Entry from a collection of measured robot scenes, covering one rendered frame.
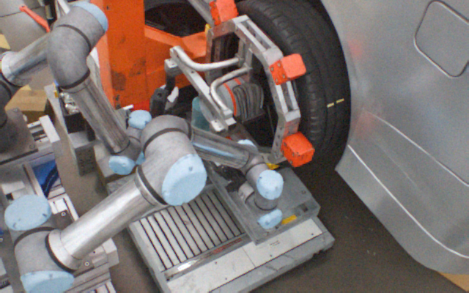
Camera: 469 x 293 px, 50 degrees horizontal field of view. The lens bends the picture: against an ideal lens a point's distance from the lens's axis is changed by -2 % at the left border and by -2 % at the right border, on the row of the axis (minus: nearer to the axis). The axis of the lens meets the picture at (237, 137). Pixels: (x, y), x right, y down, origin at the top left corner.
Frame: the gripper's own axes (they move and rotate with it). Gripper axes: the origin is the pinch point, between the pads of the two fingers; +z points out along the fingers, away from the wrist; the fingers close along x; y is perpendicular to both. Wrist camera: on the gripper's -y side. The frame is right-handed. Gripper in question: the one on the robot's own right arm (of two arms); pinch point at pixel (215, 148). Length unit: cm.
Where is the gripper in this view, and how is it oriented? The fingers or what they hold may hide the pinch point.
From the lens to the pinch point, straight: 178.1
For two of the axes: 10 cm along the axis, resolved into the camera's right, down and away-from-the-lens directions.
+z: -5.3, -6.7, 5.2
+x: -8.4, 3.4, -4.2
